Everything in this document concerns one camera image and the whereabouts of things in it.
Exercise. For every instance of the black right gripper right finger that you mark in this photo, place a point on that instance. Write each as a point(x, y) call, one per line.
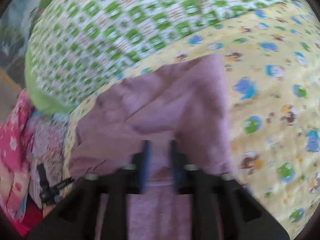
point(192, 180)

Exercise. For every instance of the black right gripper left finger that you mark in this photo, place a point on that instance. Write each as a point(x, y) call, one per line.
point(130, 179)

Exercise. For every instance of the mauve knit sweater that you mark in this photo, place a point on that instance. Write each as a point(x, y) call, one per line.
point(186, 102)

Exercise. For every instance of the red cloth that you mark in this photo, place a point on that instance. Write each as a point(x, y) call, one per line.
point(33, 216)

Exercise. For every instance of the pink floral blanket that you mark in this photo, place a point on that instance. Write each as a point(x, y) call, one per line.
point(16, 139)

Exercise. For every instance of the grey pink floral cloth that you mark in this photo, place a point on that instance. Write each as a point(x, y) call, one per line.
point(47, 149)

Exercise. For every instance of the yellow cartoon bear bedsheet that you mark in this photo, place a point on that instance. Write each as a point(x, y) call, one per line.
point(270, 59)

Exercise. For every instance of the green white checked quilt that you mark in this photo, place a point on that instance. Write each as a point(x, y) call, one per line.
point(77, 46)

